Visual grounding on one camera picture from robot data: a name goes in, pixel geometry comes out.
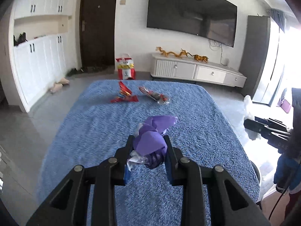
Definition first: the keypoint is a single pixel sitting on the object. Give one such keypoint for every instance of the black wall television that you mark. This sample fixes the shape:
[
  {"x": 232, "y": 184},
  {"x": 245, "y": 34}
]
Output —
[{"x": 212, "y": 19}]

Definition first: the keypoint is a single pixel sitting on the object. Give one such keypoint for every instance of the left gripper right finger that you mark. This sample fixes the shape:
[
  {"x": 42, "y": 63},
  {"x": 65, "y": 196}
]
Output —
[{"x": 228, "y": 203}]

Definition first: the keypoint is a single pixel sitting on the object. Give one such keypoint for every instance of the white shoe cabinet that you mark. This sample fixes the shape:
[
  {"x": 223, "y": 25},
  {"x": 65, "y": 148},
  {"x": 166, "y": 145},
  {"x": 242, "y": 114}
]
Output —
[{"x": 41, "y": 46}]

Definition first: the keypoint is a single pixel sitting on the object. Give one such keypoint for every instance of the blue gloved right hand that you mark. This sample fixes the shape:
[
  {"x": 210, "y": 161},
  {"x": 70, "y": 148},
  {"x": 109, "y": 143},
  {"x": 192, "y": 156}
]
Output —
[{"x": 287, "y": 174}]

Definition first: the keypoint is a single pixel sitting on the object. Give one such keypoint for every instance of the clear dark candy wrapper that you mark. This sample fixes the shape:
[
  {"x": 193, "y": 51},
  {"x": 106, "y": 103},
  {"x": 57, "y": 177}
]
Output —
[{"x": 159, "y": 98}]

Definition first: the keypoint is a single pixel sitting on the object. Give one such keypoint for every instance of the red snack bag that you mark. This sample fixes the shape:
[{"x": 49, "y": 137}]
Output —
[{"x": 125, "y": 95}]

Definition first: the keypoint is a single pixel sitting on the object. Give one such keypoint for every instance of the white tv cabinet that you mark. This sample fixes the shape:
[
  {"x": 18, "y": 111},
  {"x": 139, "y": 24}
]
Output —
[{"x": 190, "y": 70}]

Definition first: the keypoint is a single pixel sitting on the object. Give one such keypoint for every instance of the red white shopping bag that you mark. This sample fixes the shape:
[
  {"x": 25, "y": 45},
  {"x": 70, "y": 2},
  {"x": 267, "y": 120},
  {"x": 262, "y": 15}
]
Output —
[{"x": 125, "y": 67}]

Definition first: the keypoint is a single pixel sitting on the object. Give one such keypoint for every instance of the grey tall cabinet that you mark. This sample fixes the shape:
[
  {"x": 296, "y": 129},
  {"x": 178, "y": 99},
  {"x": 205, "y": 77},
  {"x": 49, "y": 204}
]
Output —
[{"x": 255, "y": 52}]

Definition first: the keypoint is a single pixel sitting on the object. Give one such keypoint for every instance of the purple wrapper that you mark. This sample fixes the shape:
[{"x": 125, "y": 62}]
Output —
[{"x": 149, "y": 146}]

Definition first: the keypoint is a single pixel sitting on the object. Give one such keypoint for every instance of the blue fluffy table cloth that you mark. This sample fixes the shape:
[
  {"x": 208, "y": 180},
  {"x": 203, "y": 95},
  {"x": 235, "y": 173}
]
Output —
[{"x": 94, "y": 129}]

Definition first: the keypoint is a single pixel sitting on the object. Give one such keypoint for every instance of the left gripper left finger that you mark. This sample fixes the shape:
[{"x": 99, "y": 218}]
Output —
[{"x": 68, "y": 203}]

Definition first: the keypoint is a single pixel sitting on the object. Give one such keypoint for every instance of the dark brown door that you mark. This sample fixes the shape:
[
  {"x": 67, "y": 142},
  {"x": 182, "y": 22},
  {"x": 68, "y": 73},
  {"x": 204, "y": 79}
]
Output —
[{"x": 97, "y": 28}]

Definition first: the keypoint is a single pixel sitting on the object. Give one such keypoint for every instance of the golden tiger figurine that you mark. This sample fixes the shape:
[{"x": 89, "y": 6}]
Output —
[{"x": 201, "y": 58}]

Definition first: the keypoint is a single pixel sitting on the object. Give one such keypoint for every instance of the white tissue far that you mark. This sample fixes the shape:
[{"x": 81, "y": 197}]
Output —
[{"x": 249, "y": 114}]

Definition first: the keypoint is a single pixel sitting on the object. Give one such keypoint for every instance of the beige slipper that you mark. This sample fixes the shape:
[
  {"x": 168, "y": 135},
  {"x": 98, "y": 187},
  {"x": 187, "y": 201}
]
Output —
[
  {"x": 55, "y": 88},
  {"x": 64, "y": 81}
]

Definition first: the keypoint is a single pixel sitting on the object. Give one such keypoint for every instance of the golden dragon figurine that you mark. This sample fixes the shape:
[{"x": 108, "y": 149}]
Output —
[{"x": 168, "y": 53}]

